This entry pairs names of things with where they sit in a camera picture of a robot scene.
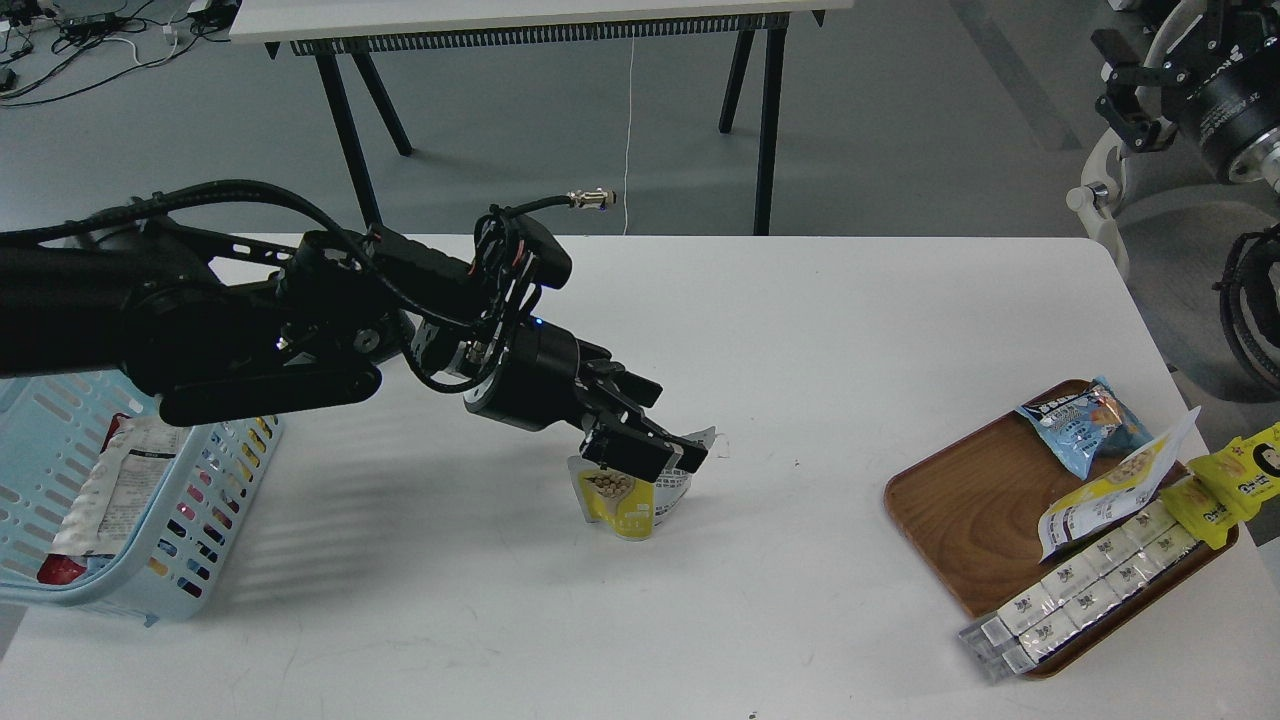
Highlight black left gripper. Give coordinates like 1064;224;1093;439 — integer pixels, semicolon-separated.
463;325;709;480

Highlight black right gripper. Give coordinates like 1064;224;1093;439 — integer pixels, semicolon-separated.
1091;1;1279;186

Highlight yellow nut snack pouch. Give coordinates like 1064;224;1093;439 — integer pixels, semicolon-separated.
566;439;692;541

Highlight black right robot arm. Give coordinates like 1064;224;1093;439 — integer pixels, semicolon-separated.
1066;1;1277;404

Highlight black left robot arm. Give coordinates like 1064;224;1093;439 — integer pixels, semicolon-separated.
1;179;710;482

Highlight blue snack bag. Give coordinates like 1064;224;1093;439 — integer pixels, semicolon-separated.
1015;375;1153;480

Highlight yellow white snack pouch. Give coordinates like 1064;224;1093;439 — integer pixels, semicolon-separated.
1037;407;1201;562

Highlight yellow cartoon snack packet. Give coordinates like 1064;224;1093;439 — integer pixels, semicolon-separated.
1158;424;1279;551

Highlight white snack packet in basket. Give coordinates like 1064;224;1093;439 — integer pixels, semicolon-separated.
50;414;189;557

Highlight light blue plastic basket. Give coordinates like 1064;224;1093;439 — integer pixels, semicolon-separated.
1;372;285;625

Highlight red snack packet in basket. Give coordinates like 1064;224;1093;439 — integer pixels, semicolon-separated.
36;553;87;585

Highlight brown wooden tray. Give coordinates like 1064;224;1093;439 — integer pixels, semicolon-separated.
884;411;1239;679

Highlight clear boxed white snacks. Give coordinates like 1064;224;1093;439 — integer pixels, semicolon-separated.
957;500;1203;682

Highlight white background table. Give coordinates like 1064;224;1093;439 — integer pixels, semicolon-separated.
229;1;849;234

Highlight floor cables bundle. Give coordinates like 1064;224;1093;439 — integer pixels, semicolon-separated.
0;0;236;109

